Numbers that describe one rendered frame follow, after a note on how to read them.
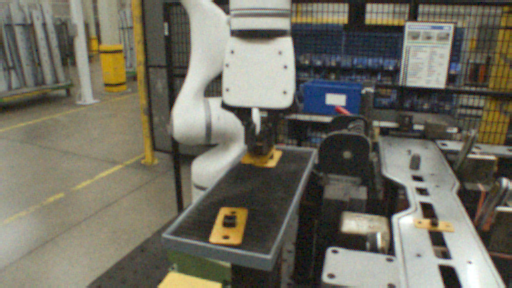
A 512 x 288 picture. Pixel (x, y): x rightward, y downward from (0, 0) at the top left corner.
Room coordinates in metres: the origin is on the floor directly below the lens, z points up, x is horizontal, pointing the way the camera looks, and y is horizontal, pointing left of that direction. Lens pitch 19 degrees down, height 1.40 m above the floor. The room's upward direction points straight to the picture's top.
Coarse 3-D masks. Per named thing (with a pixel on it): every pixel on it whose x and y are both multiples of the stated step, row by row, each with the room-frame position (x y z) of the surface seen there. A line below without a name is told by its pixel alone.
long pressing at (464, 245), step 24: (384, 144) 1.17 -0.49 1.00; (408, 144) 1.17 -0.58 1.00; (432, 144) 1.17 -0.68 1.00; (384, 168) 0.94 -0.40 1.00; (408, 168) 0.94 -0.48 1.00; (432, 168) 0.94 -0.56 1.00; (408, 192) 0.78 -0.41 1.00; (432, 192) 0.78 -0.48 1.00; (456, 192) 0.79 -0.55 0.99; (408, 216) 0.66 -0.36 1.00; (456, 216) 0.66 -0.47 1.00; (408, 240) 0.57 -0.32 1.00; (456, 240) 0.56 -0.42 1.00; (480, 240) 0.56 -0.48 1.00; (408, 264) 0.49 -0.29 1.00; (432, 264) 0.49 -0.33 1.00; (456, 264) 0.49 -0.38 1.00; (480, 264) 0.49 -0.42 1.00
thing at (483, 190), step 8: (464, 184) 0.85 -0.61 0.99; (472, 184) 0.84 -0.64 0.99; (464, 192) 0.83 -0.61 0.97; (472, 192) 0.81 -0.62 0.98; (480, 192) 0.81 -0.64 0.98; (488, 192) 0.80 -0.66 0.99; (464, 200) 0.82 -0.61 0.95; (472, 200) 0.81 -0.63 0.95; (480, 200) 0.80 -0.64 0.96; (464, 208) 0.82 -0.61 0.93; (472, 208) 0.81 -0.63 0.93; (480, 208) 0.80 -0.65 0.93; (472, 216) 0.81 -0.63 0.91; (472, 224) 0.80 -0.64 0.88
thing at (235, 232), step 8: (224, 208) 0.42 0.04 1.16; (232, 208) 0.42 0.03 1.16; (240, 208) 0.42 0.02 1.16; (224, 216) 0.39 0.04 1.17; (232, 216) 0.39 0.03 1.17; (240, 216) 0.40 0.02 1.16; (216, 224) 0.38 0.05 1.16; (224, 224) 0.37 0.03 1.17; (232, 224) 0.37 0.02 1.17; (240, 224) 0.38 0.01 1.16; (216, 232) 0.36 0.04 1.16; (224, 232) 0.36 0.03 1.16; (232, 232) 0.36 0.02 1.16; (240, 232) 0.36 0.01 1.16; (216, 240) 0.34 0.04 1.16; (224, 240) 0.35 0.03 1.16; (232, 240) 0.35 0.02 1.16; (240, 240) 0.35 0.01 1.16
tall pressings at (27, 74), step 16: (0, 16) 6.70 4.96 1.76; (16, 16) 6.98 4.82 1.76; (32, 16) 7.13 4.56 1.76; (48, 16) 7.44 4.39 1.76; (16, 32) 6.92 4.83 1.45; (48, 32) 7.37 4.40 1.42; (0, 48) 6.75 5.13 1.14; (16, 48) 7.03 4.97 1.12; (32, 48) 7.20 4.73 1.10; (48, 48) 7.49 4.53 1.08; (0, 64) 6.41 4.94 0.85; (16, 64) 6.97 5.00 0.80; (32, 64) 7.29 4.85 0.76; (48, 64) 7.17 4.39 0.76; (0, 80) 6.33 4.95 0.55; (16, 80) 6.64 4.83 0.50; (32, 80) 6.97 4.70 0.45; (48, 80) 7.08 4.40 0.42; (64, 80) 7.46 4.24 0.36
